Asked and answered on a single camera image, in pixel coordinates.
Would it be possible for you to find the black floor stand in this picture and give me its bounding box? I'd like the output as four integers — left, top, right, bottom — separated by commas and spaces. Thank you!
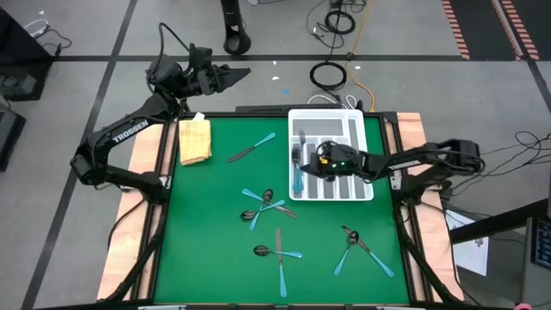
220, 0, 253, 56

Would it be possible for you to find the light wooden side board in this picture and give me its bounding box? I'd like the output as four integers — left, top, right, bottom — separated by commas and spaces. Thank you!
97, 121, 177, 301
395, 112, 465, 302

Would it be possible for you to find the computer monitor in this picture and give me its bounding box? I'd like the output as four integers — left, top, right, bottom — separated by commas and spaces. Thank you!
522, 214, 551, 305

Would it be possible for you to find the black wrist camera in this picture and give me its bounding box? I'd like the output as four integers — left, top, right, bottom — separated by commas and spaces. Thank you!
320, 144, 358, 167
189, 46, 214, 72

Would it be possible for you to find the black crate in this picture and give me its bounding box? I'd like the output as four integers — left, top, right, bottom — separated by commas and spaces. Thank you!
0, 96, 28, 173

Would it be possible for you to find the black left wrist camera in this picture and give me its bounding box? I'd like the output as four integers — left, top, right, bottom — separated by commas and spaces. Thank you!
189, 46, 214, 72

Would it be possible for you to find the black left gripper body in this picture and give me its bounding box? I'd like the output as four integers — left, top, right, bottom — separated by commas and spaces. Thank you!
184, 64, 224, 96

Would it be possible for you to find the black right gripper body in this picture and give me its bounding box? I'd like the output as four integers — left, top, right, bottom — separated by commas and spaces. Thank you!
318, 157, 367, 181

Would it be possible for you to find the black cabinet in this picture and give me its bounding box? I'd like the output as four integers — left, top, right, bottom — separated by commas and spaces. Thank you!
0, 8, 55, 103

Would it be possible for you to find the yellow folded cloth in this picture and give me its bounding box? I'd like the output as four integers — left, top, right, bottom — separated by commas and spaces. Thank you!
177, 112, 214, 167

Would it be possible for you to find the blue-handled spoon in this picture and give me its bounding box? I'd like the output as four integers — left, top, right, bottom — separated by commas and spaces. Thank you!
239, 199, 287, 221
332, 230, 361, 277
248, 188, 275, 233
252, 245, 304, 259

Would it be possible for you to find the coiled black cable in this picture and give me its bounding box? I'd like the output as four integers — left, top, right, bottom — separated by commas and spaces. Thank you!
308, 60, 348, 91
323, 9, 356, 35

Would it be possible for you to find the blue-handled fork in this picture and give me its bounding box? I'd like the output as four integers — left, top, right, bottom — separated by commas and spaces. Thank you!
291, 143, 305, 195

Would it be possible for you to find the white paper sheet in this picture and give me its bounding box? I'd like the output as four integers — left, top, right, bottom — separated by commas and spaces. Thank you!
445, 209, 491, 277

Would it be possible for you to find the black power strip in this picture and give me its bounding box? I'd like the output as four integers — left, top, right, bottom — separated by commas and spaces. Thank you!
234, 103, 318, 114

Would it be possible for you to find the white cutlery tray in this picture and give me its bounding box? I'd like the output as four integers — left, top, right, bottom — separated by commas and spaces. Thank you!
287, 108, 375, 202

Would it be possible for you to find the yellow cable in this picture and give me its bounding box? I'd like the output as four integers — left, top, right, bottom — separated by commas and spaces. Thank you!
344, 0, 376, 113

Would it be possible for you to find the black desk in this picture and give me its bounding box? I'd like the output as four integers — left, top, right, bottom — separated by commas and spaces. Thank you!
449, 198, 551, 245

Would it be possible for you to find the black table frame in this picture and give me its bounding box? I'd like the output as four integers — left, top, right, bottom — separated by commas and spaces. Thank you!
96, 109, 466, 310

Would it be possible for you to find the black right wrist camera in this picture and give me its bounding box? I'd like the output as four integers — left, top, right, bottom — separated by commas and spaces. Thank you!
320, 144, 358, 167

